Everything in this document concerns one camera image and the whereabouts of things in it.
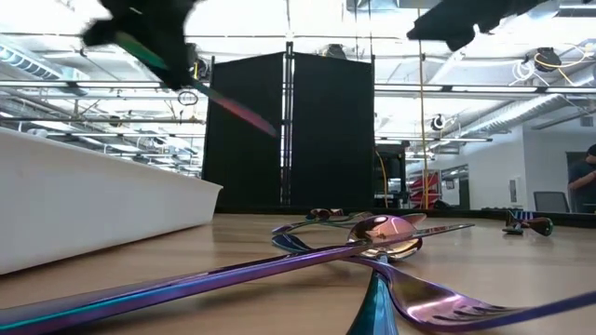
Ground black room divider screen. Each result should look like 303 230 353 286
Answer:
201 41 376 211

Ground yellow cable on cabinet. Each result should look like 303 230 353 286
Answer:
375 149 390 208

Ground yellow hanging cable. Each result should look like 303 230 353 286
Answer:
417 39 430 210

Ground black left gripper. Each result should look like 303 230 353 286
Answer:
82 0 201 92

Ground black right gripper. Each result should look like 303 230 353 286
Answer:
406 0 550 51

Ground hanging black cable ring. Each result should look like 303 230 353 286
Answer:
176 89 200 107

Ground silver ceiling air duct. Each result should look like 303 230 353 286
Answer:
454 92 567 139
0 44 89 97

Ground white plastic cutlery tray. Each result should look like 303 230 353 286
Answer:
0 126 224 276

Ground rack with red bins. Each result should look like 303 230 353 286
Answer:
408 167 442 210

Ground black cabinet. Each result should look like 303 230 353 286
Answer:
374 142 410 209

